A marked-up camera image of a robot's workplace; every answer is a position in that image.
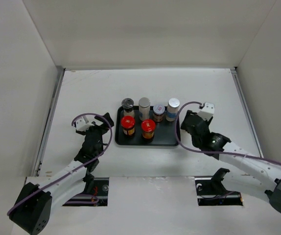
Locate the red lid orange sauce jar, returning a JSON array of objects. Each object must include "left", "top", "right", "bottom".
[{"left": 140, "top": 119, "right": 156, "bottom": 141}]

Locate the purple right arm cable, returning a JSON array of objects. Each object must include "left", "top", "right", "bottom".
[{"left": 174, "top": 101, "right": 281, "bottom": 172}]

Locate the clear lid pepper grinder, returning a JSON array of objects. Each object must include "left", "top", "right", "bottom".
[{"left": 121, "top": 98, "right": 135, "bottom": 118}]

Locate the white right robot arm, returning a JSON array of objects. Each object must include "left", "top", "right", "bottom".
[{"left": 181, "top": 110, "right": 281, "bottom": 213}]

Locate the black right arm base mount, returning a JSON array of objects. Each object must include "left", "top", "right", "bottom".
[{"left": 194, "top": 168, "right": 243, "bottom": 206}]

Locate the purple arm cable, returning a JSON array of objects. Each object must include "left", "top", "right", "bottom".
[
  {"left": 174, "top": 101, "right": 281, "bottom": 172},
  {"left": 7, "top": 113, "right": 114, "bottom": 216}
]

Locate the small white red label jar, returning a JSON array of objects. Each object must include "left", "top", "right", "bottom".
[{"left": 153, "top": 104, "right": 165, "bottom": 122}]

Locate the black rectangular tray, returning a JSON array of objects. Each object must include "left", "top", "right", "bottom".
[{"left": 115, "top": 106, "right": 181, "bottom": 147}]

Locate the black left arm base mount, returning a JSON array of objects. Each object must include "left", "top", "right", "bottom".
[{"left": 63, "top": 174, "right": 110, "bottom": 207}]

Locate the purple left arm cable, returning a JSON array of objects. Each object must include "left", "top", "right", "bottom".
[{"left": 7, "top": 113, "right": 114, "bottom": 216}]

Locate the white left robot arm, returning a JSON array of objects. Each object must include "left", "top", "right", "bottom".
[{"left": 7, "top": 113, "right": 114, "bottom": 235}]

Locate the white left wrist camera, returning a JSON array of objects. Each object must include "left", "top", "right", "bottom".
[{"left": 73, "top": 116, "right": 93, "bottom": 132}]

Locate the silver lid white shaker bottle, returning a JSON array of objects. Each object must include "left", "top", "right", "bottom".
[{"left": 139, "top": 97, "right": 150, "bottom": 121}]

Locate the silver lid blue label bottle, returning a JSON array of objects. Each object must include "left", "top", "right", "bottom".
[{"left": 165, "top": 98, "right": 180, "bottom": 122}]

